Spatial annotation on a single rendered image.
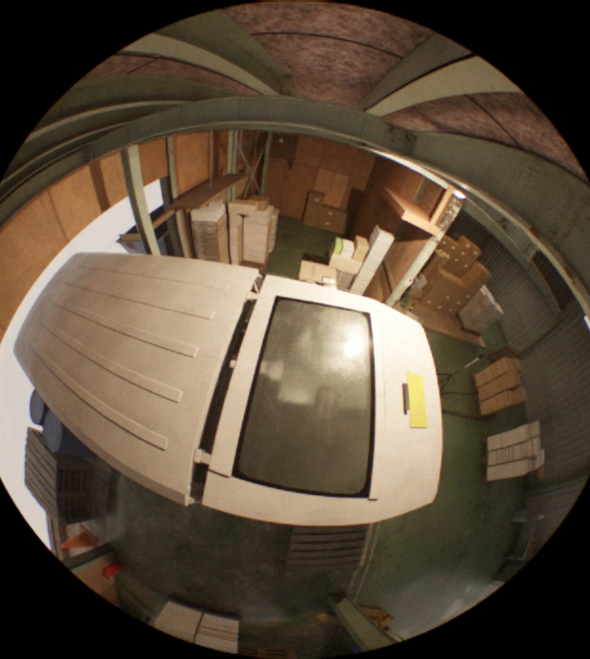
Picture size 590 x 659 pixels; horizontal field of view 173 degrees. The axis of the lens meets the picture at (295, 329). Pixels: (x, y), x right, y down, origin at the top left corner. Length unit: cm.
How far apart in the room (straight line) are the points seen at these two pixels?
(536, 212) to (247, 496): 106
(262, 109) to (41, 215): 175
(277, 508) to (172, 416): 55
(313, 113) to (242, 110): 25
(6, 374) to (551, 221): 441
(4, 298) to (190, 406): 173
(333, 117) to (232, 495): 141
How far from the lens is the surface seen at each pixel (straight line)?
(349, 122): 82
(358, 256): 276
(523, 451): 511
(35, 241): 204
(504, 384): 505
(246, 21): 49
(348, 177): 617
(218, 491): 87
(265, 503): 86
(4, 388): 413
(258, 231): 377
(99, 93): 72
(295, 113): 83
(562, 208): 36
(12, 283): 201
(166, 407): 88
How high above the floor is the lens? 266
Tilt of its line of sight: 56 degrees down
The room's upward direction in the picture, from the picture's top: 17 degrees clockwise
